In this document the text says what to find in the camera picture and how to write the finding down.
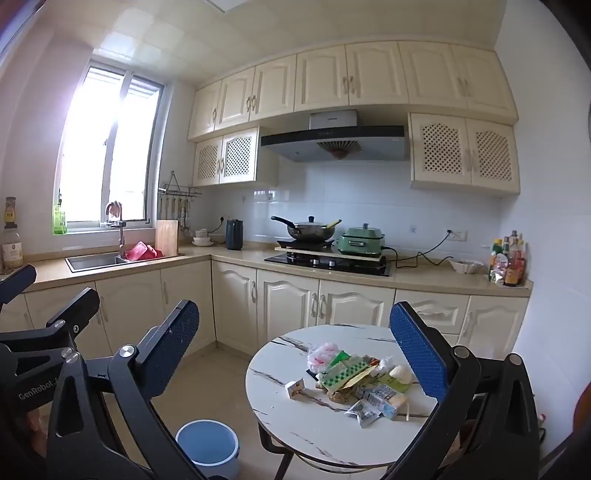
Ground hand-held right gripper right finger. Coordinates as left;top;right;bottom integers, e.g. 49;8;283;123
381;301;541;480

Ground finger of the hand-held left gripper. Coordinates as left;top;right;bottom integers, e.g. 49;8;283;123
0;264;38;305
46;287;101;329

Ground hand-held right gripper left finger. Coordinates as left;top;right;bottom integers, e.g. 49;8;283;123
46;299;206;480

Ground clear wrapper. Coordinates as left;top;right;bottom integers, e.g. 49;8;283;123
367;355;393;377

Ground white printed packet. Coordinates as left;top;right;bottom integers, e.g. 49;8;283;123
355;385;407;418

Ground green checkered packet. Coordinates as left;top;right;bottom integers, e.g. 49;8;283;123
318;357;370;391

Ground brown wrapper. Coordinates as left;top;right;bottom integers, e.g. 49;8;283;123
316;378;356;402

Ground pink plastic bag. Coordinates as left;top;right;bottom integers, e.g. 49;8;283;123
307;342;340;374

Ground blue plastic bin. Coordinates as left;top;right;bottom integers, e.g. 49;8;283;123
175;419;241;468

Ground glass bottle with white label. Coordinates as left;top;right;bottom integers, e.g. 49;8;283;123
1;226;24;269

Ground steel sink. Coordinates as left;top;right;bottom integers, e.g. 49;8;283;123
65;251;132;273

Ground metal faucet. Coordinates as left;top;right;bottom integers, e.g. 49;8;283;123
105;200;127;259

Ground red drain basket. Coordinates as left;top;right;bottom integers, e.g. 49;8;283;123
124;241;164;261

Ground white bowl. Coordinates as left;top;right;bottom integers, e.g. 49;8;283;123
448;258;485;275

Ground wooden cutting board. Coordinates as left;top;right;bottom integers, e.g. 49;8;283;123
154;220;180;256

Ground cream lower kitchen cabinets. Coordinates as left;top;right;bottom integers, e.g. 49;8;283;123
0;251;534;365

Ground black kettle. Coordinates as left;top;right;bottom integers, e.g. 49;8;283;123
225;219;245;251

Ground green electric cooking pot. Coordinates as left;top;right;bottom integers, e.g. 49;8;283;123
335;223;385;257

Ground black glass gas stove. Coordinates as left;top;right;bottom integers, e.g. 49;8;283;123
264;253;393;278

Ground cluster of condiment bottles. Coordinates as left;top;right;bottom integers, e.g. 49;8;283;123
488;230;528;288

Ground round white marble table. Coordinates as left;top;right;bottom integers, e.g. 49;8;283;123
245;323;455;469

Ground kitchen window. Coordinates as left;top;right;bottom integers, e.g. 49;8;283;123
53;60;167;234

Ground metal utensil rack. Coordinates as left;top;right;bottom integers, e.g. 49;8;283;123
158;171;203;232

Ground black wok with lid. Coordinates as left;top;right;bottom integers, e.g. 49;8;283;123
270;215;343;241

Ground small cream lattice door cabinet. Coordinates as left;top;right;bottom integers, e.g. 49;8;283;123
193;127;280;188

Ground wide cream lattice door cabinet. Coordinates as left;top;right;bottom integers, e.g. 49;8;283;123
409;112;522;197

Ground grey range hood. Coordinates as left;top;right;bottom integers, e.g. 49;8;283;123
259;109;411;163

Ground black power cable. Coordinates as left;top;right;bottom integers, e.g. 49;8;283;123
383;231;455;271

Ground cream upper wall cabinets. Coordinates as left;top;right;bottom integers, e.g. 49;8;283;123
187;41;520;141

